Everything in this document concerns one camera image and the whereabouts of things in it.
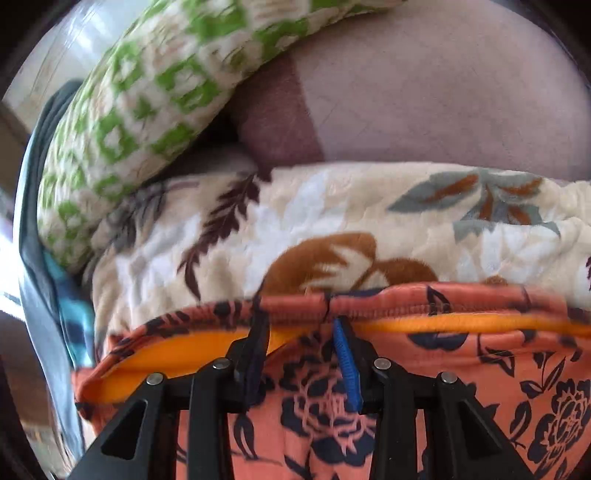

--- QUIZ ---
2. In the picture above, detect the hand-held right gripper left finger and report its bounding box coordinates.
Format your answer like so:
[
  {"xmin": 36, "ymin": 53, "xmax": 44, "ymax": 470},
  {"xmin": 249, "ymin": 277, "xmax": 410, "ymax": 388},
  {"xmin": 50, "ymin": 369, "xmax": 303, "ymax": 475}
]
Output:
[{"xmin": 69, "ymin": 300, "xmax": 273, "ymax": 480}]

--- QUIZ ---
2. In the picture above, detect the leaf-print blanket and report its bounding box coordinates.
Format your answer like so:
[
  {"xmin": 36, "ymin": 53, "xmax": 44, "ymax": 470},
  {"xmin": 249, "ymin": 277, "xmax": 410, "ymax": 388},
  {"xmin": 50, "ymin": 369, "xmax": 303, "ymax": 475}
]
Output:
[{"xmin": 85, "ymin": 159, "xmax": 591, "ymax": 365}]

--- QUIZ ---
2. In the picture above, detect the green checked pillow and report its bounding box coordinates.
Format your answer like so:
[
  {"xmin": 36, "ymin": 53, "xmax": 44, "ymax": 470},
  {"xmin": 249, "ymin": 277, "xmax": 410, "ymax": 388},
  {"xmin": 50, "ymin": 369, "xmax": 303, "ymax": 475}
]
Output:
[{"xmin": 37, "ymin": 0, "xmax": 407, "ymax": 273}]

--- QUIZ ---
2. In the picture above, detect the orange floral blouse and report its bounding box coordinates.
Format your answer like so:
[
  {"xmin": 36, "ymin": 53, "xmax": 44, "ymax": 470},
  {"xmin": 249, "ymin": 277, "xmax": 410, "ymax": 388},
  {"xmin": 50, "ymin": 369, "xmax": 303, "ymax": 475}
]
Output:
[{"xmin": 74, "ymin": 281, "xmax": 591, "ymax": 480}]

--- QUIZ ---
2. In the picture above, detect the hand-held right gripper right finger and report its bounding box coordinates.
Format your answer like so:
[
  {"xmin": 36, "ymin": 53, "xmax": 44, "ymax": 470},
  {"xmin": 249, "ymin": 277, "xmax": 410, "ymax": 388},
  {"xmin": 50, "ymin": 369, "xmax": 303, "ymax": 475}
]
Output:
[{"xmin": 332, "ymin": 316, "xmax": 550, "ymax": 480}]

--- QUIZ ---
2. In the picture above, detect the light blue knit sweater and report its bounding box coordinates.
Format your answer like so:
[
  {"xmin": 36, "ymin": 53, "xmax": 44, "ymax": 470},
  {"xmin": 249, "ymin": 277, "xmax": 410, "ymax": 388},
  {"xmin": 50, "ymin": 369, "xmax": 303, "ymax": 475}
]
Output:
[{"xmin": 14, "ymin": 80, "xmax": 100, "ymax": 448}]

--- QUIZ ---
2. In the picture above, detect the turquoise striped cloth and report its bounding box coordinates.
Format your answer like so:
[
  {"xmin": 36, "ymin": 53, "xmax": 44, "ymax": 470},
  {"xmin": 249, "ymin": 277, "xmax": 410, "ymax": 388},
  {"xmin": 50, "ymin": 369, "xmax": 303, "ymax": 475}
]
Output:
[{"xmin": 46, "ymin": 258, "xmax": 100, "ymax": 370}]

